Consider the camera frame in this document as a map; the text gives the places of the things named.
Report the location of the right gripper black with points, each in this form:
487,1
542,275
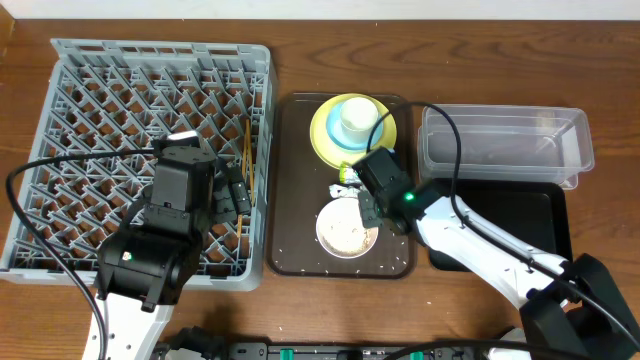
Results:
368,209

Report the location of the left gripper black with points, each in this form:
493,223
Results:
230,190

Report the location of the white bowl with food residue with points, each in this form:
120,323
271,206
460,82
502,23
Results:
340,230

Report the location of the white tissue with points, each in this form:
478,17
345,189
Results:
337,191

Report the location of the green yellow snack wrapper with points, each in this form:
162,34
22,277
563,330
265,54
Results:
347,175

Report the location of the wooden chopstick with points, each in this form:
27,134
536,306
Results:
250,163
244,172

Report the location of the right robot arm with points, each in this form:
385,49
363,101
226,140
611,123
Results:
570,309

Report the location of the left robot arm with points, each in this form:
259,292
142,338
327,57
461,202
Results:
144,265

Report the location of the grey plastic dishwasher rack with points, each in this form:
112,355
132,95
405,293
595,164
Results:
106,102

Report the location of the dark brown serving tray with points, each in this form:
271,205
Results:
299,189

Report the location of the yellow plate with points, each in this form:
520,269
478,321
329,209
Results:
325,148

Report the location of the light blue bowl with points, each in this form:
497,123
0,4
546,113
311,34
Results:
336,134

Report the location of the white cup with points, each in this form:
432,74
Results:
358,115

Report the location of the clear plastic container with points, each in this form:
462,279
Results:
507,143

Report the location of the black tray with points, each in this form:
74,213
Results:
533,212

